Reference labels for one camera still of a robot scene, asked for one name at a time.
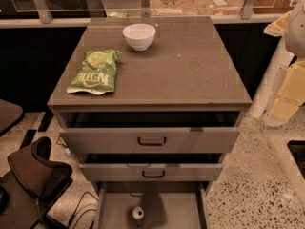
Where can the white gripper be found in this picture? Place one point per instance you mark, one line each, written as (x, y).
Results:
(295, 32)

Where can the silver redbull can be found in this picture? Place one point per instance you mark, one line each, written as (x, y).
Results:
(138, 213)

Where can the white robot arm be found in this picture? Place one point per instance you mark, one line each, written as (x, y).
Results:
(281, 59)

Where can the grey drawer cabinet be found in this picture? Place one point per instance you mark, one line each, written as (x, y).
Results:
(185, 69)

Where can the top grey drawer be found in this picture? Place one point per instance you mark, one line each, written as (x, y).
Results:
(152, 132)

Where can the middle grey drawer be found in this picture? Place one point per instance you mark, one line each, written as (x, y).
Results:
(151, 168)

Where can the right cardboard box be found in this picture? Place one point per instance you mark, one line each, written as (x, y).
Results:
(219, 7)

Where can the cardboard box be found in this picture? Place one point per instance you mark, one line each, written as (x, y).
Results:
(219, 7)
(173, 8)

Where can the left cardboard box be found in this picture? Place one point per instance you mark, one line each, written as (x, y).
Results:
(173, 8)

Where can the white ceramic bowl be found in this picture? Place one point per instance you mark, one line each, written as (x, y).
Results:
(139, 36)

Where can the green Kettle chip bag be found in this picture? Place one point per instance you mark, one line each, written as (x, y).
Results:
(98, 73)

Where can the dark round table edge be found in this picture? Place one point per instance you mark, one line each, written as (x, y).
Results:
(10, 115)

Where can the black office chair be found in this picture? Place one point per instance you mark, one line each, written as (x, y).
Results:
(32, 186)

